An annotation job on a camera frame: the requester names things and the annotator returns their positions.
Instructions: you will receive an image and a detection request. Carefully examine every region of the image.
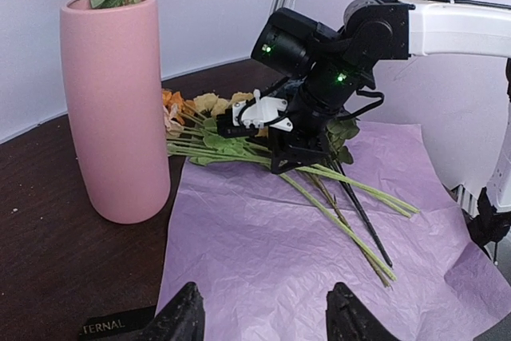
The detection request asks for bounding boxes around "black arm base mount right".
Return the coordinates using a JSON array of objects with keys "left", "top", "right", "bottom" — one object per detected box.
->
[{"left": 467, "top": 187, "right": 510, "bottom": 256}]

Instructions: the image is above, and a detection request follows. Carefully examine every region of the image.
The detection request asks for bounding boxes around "purple tissue paper sheet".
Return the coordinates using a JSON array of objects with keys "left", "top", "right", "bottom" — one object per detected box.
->
[{"left": 158, "top": 122, "right": 510, "bottom": 340}]

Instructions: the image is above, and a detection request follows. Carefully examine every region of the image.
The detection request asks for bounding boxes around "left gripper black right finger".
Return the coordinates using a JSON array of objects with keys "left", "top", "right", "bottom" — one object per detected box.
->
[{"left": 325, "top": 282, "right": 398, "bottom": 341}]

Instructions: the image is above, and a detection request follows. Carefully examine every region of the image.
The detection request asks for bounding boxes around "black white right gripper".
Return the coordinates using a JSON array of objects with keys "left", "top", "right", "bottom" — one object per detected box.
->
[{"left": 216, "top": 73, "right": 378, "bottom": 174}]

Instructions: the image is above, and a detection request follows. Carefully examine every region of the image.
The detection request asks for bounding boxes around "cream yellow flower stem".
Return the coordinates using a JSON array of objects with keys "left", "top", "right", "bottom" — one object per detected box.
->
[{"left": 193, "top": 92, "right": 253, "bottom": 117}]

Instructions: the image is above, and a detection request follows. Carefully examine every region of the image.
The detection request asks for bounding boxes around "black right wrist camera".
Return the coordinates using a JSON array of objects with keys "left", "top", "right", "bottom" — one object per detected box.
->
[{"left": 251, "top": 7, "right": 339, "bottom": 79}]

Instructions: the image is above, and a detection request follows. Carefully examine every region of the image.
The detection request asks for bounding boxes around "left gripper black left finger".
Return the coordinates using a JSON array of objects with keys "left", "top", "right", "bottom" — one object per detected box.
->
[{"left": 134, "top": 281, "right": 206, "bottom": 341}]

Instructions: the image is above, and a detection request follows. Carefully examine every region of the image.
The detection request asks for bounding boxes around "pink vase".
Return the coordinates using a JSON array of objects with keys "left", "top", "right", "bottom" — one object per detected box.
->
[{"left": 60, "top": 0, "right": 171, "bottom": 224}]

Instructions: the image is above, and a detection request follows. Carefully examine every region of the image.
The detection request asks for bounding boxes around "orange flower stem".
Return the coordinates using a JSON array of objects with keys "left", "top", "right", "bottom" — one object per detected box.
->
[{"left": 161, "top": 89, "right": 195, "bottom": 126}]

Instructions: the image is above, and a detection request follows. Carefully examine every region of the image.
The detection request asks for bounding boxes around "black ribbon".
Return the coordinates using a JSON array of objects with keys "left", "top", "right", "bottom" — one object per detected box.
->
[{"left": 77, "top": 305, "right": 156, "bottom": 340}]

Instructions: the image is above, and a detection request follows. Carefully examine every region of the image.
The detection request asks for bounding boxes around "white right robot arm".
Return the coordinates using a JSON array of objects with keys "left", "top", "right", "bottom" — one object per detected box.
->
[{"left": 216, "top": 0, "right": 510, "bottom": 174}]

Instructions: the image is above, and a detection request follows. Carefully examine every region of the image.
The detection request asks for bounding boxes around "peach poppy flower stem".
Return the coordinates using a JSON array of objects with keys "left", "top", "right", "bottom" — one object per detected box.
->
[{"left": 163, "top": 113, "right": 398, "bottom": 288}]

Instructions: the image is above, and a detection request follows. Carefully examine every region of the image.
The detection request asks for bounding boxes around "blue hydrangea flower stem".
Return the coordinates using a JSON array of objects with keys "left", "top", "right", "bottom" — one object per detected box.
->
[{"left": 326, "top": 119, "right": 393, "bottom": 268}]

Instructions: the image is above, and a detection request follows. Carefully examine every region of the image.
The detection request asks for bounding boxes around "white blossom flower stem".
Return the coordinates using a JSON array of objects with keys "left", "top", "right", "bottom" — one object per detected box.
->
[{"left": 167, "top": 135, "right": 419, "bottom": 217}]

